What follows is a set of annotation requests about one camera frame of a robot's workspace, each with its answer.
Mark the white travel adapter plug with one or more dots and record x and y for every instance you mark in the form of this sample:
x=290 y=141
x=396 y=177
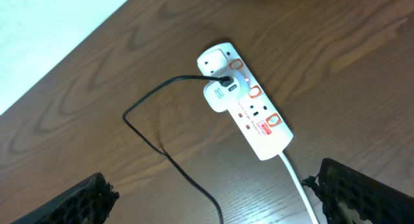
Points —
x=212 y=63

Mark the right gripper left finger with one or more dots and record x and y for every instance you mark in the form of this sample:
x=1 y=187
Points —
x=88 y=202

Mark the white power strip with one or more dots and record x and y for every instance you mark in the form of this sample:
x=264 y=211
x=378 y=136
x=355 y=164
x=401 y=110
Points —
x=254 y=114

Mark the white USB charger plug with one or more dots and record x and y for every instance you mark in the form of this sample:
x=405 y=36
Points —
x=220 y=95

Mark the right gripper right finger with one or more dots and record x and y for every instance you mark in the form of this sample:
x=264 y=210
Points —
x=348 y=196

